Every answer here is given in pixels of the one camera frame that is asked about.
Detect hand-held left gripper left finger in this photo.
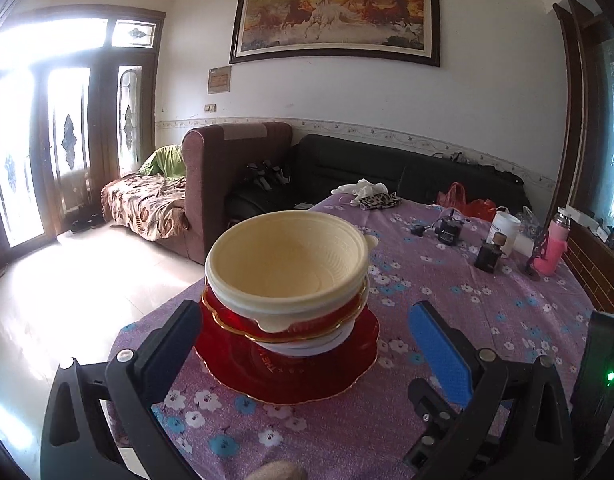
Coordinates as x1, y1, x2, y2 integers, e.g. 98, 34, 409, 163
40, 299, 204, 480

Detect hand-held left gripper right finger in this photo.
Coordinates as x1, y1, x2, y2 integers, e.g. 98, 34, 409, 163
408, 300, 576, 480

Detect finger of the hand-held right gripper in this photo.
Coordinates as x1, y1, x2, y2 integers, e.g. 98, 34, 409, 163
402, 378, 484, 469

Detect red plate with gold rim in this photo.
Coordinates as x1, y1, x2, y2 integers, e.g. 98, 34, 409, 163
201, 285, 368, 343

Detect large red plate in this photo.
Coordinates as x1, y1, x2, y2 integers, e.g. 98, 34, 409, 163
193, 305, 381, 406

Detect white plastic bowl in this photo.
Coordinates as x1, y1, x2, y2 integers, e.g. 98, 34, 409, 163
259, 317, 360, 357

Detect wooden window panel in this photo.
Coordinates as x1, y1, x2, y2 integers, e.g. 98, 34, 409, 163
552, 0, 614, 311

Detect dark jar with cork lid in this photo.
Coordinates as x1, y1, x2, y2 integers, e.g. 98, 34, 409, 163
474, 231, 508, 273

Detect black phone stand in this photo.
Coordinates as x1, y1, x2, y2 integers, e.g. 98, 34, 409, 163
523, 232, 550, 281

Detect pink thermos with knitted sleeve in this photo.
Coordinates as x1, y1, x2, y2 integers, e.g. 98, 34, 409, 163
533, 206, 572, 276

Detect small black pump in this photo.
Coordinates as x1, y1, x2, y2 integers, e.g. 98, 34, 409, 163
434, 210, 462, 247

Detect white paper pack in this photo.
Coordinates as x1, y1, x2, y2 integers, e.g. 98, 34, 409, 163
512, 232, 536, 260

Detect white plastic jar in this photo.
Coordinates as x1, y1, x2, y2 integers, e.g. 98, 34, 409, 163
489, 206, 522, 257

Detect brown patterned blanket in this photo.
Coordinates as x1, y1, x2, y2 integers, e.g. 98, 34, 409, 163
102, 174, 192, 243

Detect dark slippers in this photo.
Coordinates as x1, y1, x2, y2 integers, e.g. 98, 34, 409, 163
69, 205, 106, 234

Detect red plastic bag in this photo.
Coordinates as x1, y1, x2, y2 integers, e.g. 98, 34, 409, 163
437, 182, 498, 222

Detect clear plastic bag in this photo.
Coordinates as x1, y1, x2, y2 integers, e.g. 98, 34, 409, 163
517, 207, 542, 236

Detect tan blurred object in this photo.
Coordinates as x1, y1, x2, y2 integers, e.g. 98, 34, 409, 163
247, 460, 308, 480

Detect leopard print cloth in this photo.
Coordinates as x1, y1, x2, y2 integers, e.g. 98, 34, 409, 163
351, 191, 402, 211

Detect brown fabric sofa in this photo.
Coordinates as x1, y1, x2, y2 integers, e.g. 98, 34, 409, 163
102, 121, 294, 265

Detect green cloth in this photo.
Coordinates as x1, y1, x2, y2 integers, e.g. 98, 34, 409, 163
138, 145, 186, 180

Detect white cloth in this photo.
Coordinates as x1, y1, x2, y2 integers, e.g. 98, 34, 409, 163
331, 178, 388, 200

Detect black and white shoes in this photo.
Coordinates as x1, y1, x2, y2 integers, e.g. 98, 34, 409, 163
244, 160, 292, 187

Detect black leather sofa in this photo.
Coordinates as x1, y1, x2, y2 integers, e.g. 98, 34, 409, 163
224, 133, 532, 233

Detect wooden glass door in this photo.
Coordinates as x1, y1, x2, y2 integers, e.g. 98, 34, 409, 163
0, 4, 166, 281

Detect framed horse painting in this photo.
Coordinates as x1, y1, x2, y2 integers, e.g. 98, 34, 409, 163
229, 0, 442, 68

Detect brown wall plaque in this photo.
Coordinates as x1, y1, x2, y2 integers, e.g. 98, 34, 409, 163
208, 66, 232, 95

